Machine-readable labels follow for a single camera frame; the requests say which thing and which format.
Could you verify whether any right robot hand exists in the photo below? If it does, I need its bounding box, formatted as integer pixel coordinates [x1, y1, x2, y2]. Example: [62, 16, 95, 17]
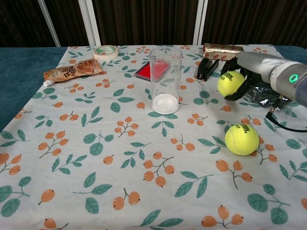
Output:
[220, 51, 283, 101]

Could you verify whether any yellow tennis ball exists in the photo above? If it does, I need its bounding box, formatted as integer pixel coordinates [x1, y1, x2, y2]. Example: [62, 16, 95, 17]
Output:
[217, 71, 246, 98]
[224, 124, 260, 156]

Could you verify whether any black item in plastic bag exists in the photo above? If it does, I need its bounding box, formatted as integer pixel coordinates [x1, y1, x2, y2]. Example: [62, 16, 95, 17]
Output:
[244, 80, 299, 117]

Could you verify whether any gold foil wrapped package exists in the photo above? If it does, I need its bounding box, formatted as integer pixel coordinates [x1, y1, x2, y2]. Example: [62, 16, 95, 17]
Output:
[202, 43, 244, 61]

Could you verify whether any black stapler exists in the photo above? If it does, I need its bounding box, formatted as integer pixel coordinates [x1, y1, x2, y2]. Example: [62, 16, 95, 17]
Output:
[196, 57, 220, 81]

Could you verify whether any clear plastic tube container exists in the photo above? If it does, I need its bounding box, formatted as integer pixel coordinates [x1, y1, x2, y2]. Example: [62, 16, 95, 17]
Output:
[149, 47, 183, 115]

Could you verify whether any red ink pad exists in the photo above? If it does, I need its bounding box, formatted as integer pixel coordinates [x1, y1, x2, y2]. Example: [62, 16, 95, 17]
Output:
[134, 61, 152, 79]

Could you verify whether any dark brown curtain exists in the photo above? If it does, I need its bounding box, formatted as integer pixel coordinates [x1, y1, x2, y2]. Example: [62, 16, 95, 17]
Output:
[0, 0, 307, 48]

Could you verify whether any beige masking tape roll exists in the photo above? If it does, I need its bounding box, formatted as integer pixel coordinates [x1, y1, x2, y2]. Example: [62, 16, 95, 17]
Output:
[92, 45, 119, 60]

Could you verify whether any brown spout snack pouch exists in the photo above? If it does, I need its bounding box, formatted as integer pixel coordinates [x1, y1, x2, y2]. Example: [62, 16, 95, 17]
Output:
[43, 58, 103, 87]

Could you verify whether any floral leaf berry tablecloth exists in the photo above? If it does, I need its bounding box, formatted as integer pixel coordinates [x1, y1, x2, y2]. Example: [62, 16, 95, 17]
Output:
[0, 44, 307, 230]

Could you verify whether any black cable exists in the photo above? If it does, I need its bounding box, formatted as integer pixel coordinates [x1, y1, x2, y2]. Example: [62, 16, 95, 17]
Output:
[266, 110, 307, 133]

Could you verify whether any wide white frame post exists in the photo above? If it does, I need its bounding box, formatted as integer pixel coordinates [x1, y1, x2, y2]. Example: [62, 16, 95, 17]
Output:
[79, 0, 102, 46]

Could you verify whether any slanted white frame post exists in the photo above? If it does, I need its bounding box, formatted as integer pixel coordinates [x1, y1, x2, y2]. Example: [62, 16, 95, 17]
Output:
[37, 0, 61, 47]

